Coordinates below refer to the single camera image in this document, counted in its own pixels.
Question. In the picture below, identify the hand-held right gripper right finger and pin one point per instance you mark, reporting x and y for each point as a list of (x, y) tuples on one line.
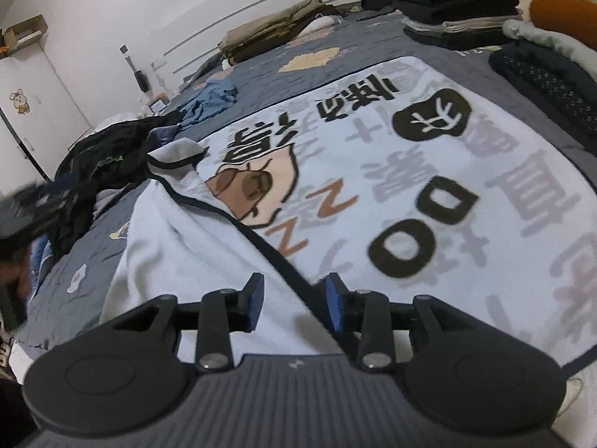
[(333, 303)]

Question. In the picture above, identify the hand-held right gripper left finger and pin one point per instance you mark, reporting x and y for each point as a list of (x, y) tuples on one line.
[(255, 299)]

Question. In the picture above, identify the printed white towel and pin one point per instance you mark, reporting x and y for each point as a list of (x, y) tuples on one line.
[(373, 186)]

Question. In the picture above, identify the blue denim garment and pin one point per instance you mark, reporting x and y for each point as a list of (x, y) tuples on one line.
[(39, 266)]

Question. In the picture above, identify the pile of black clothes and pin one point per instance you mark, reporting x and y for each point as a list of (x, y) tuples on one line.
[(102, 158)]

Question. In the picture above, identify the white cabinet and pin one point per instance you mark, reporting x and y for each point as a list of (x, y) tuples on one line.
[(42, 116)]

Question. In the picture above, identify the white bedding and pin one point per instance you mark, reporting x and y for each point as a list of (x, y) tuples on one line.
[(116, 121)]

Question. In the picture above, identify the small orange box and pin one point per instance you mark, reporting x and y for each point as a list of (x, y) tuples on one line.
[(158, 97)]

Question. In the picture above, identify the cardboard box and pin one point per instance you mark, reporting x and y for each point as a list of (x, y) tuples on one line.
[(23, 35)]

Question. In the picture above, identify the crumpled blue garment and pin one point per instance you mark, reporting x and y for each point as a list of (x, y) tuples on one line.
[(210, 100)]

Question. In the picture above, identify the grey quilted bedspread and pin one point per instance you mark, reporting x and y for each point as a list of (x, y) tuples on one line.
[(289, 84)]

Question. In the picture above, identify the stack of khaki folded clothes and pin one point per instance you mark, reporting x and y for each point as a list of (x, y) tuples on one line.
[(266, 32)]

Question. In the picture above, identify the white folded cloth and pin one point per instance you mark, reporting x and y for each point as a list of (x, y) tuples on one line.
[(322, 23)]

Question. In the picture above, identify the white headboard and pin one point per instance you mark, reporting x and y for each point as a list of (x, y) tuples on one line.
[(261, 14)]

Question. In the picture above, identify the dark dotted folded garment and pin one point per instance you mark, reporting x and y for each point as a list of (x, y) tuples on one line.
[(545, 79)]

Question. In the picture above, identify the folded clothes with orange roll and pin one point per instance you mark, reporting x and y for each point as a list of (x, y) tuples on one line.
[(550, 37)]

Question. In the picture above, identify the orange rolled cloth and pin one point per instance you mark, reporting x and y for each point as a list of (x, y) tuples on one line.
[(564, 16)]

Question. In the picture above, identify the black wall-hung device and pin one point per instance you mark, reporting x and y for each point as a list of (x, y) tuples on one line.
[(140, 77)]

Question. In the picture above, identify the white wall socket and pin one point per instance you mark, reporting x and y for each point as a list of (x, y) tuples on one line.
[(158, 63)]

